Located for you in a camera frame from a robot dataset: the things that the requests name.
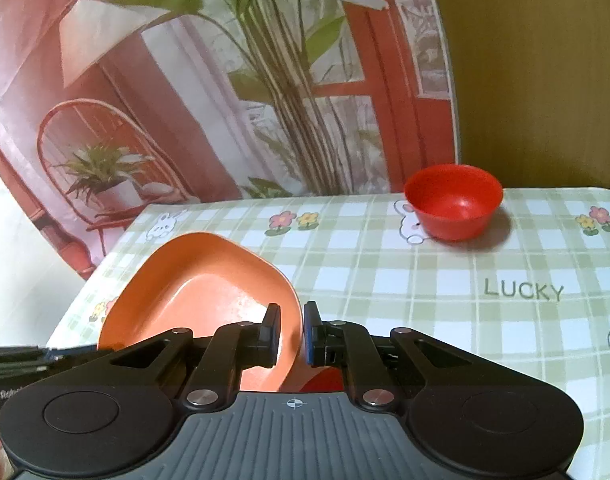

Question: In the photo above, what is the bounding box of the orange square plate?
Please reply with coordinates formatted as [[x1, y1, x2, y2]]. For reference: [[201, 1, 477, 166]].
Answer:
[[98, 232, 309, 391]]

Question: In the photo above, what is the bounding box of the printed room backdrop cloth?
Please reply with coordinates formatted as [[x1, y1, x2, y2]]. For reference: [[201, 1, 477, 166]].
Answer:
[[0, 0, 459, 278]]

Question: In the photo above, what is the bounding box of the green plaid tablecloth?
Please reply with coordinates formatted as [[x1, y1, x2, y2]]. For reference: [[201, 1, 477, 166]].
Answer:
[[49, 188, 610, 479]]

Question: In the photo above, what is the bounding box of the red bowl far corner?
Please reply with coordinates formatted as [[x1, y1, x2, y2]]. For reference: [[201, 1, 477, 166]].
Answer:
[[404, 164, 504, 242]]

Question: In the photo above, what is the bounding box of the red bowl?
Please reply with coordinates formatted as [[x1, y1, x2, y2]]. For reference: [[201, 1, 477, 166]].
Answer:
[[299, 367, 344, 393]]

